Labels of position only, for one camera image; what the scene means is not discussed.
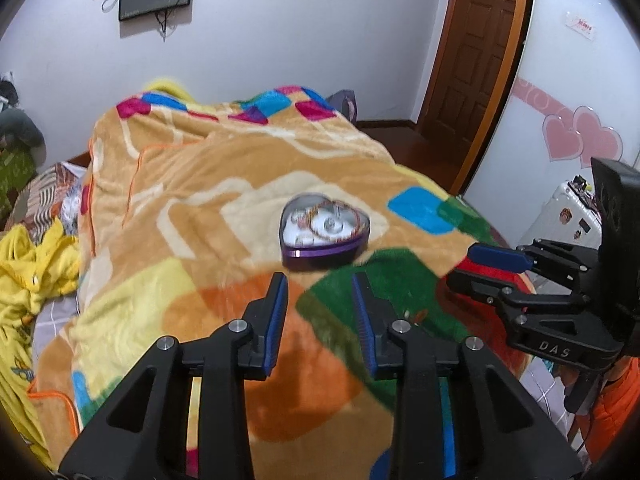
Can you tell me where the striped cloth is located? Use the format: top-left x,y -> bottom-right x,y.
12,162 -> 94,234

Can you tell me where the pink heart sticker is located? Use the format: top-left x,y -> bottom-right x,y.
542,106 -> 624,170

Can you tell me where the white sliding wardrobe door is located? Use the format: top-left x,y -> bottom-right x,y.
464,0 -> 640,261

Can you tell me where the green patterned cloth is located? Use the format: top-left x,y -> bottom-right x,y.
0,147 -> 39,219

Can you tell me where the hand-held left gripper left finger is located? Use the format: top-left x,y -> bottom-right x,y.
59,272 -> 290,480

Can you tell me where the grey backpack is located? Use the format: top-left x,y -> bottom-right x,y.
327,89 -> 359,122

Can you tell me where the purple heart-shaped tin box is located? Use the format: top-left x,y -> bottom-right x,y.
279,192 -> 372,272

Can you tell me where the white suitcase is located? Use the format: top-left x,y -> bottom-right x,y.
517,180 -> 604,252

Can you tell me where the colourful patchwork fleece blanket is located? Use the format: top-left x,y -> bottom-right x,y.
29,77 -> 532,480

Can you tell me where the pile of clothes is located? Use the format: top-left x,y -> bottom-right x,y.
0,72 -> 21,113

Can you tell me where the yellow garment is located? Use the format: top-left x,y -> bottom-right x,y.
0,217 -> 84,467

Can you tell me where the brown wooden door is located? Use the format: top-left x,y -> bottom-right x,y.
416,0 -> 524,149

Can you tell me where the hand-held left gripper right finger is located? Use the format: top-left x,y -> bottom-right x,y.
351,272 -> 583,480

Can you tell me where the black hanging cable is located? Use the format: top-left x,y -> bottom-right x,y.
155,7 -> 174,42

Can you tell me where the red and white sign sticker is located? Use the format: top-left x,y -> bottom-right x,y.
565,10 -> 599,39

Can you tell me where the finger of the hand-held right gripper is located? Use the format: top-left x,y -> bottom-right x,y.
467,239 -> 599,282
446,267 -> 581,328

